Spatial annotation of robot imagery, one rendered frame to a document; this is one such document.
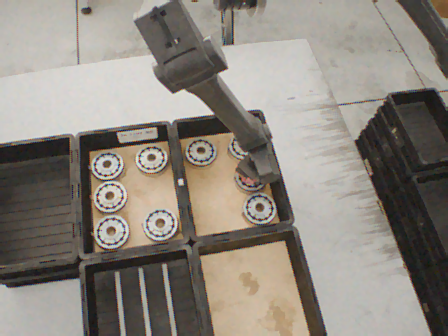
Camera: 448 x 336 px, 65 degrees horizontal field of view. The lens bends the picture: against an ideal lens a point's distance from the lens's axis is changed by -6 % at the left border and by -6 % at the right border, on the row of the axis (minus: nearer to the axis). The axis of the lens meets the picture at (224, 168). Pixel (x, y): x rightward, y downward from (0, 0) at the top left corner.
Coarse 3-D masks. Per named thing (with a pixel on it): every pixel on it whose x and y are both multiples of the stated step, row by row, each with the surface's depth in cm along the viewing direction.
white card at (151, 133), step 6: (120, 132) 113; (126, 132) 114; (132, 132) 114; (138, 132) 115; (144, 132) 116; (150, 132) 117; (156, 132) 117; (120, 138) 116; (126, 138) 117; (132, 138) 118; (138, 138) 118; (144, 138) 119; (150, 138) 120
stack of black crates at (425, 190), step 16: (416, 176) 165; (432, 176) 170; (400, 192) 176; (416, 192) 164; (432, 192) 174; (384, 208) 192; (400, 208) 179; (416, 208) 167; (432, 208) 170; (400, 224) 179; (416, 224) 167; (432, 224) 156; (400, 240) 182; (416, 240) 169; (432, 240) 158; (416, 256) 170; (432, 256) 159
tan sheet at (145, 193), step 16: (144, 144) 122; (160, 144) 123; (128, 160) 119; (128, 176) 116; (144, 176) 117; (160, 176) 117; (128, 192) 114; (144, 192) 114; (160, 192) 115; (96, 208) 111; (128, 208) 112; (144, 208) 112; (176, 208) 113; (128, 224) 109; (160, 224) 110; (144, 240) 108
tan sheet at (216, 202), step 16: (224, 144) 124; (224, 160) 122; (192, 176) 118; (208, 176) 119; (224, 176) 119; (192, 192) 116; (208, 192) 116; (224, 192) 117; (240, 192) 117; (192, 208) 113; (208, 208) 114; (224, 208) 114; (240, 208) 115; (256, 208) 115; (208, 224) 111; (224, 224) 112; (240, 224) 112
